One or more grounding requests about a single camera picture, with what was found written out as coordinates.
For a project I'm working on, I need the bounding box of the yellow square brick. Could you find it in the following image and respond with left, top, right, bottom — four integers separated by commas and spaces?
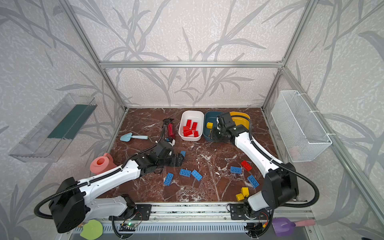
206, 122, 214, 129

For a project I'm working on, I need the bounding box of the blue brick low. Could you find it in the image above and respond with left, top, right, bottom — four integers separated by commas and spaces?
180, 169, 192, 178

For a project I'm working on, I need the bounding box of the yellow tall brick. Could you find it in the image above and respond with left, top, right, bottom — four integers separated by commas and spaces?
241, 187, 250, 198

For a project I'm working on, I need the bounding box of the yellow small brick front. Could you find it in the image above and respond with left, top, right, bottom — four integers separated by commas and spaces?
236, 193, 245, 202

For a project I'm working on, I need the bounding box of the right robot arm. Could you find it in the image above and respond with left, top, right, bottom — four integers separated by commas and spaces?
211, 113, 320, 219

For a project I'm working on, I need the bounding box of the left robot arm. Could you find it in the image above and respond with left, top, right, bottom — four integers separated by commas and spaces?
34, 141, 185, 233

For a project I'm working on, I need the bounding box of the yellow plastic bin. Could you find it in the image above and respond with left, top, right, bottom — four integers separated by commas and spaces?
230, 112, 251, 129

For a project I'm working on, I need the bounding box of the teal plastic bin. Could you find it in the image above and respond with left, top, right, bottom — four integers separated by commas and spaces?
203, 111, 223, 142

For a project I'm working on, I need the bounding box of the white plastic bin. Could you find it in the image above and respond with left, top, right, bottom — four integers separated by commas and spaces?
179, 110, 205, 142

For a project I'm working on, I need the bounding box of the teal toy scraper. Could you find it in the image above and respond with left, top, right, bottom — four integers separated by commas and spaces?
120, 133, 149, 142

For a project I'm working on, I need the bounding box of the pink watering can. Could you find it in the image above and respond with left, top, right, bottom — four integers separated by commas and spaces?
90, 153, 117, 175

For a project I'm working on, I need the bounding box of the green toy spatula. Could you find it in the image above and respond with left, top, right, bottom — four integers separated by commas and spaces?
80, 220, 104, 240

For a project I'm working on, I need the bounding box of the purple toy shovel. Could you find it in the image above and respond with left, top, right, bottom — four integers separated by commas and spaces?
272, 218, 316, 237

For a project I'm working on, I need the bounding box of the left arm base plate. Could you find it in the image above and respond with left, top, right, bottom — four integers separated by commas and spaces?
129, 204, 152, 221

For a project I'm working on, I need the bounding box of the white wire basket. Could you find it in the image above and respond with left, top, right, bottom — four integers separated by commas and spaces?
271, 90, 332, 163

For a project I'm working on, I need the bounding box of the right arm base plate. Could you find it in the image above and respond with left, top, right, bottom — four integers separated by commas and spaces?
227, 204, 272, 222

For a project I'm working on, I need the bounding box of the clear acrylic wall shelf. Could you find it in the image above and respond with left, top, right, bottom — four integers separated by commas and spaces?
9, 94, 97, 163

